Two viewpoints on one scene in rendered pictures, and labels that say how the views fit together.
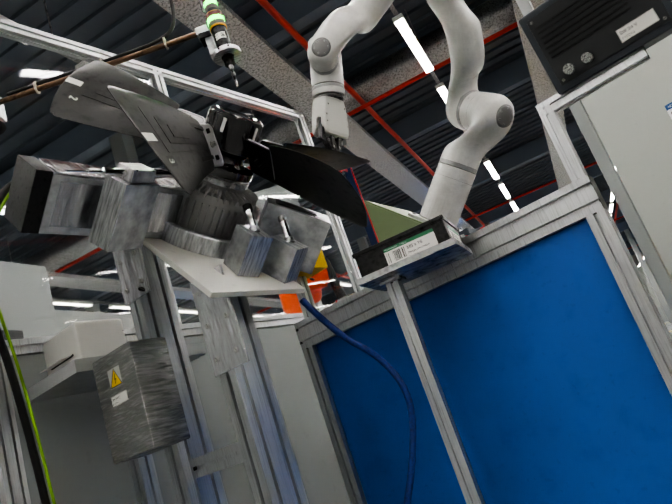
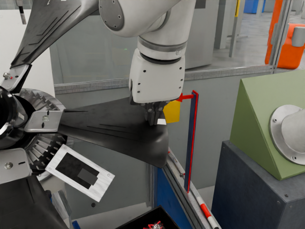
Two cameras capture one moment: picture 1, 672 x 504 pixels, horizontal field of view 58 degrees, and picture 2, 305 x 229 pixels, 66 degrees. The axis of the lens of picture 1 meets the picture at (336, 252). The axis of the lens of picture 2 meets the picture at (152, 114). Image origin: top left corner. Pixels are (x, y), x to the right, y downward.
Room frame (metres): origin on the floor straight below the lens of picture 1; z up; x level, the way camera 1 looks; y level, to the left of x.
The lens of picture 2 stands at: (1.06, -0.36, 1.41)
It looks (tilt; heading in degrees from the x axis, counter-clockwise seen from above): 27 degrees down; 38
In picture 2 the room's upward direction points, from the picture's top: straight up
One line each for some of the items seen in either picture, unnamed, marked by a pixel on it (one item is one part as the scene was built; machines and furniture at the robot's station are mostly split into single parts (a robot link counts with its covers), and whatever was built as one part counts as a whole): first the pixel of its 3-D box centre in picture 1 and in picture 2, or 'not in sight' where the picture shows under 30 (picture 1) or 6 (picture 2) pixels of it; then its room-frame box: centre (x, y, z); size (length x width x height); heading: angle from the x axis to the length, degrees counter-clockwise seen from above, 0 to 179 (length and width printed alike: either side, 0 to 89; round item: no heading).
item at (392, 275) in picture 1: (417, 270); not in sight; (1.33, -0.16, 0.81); 0.23 x 0.18 x 0.01; 70
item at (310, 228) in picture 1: (289, 234); (82, 172); (1.32, 0.09, 0.98); 0.20 x 0.16 x 0.20; 55
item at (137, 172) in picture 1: (136, 173); not in sight; (0.98, 0.29, 1.08); 0.07 x 0.04 x 0.06; 156
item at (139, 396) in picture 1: (139, 399); not in sight; (1.27, 0.49, 0.73); 0.15 x 0.09 x 0.22; 55
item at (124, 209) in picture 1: (124, 212); not in sight; (1.02, 0.34, 1.03); 0.15 x 0.10 x 0.14; 55
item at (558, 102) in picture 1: (590, 83); not in sight; (1.20, -0.63, 1.04); 0.24 x 0.03 x 0.03; 55
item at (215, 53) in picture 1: (218, 42); not in sight; (1.26, 0.10, 1.49); 0.09 x 0.07 x 0.10; 90
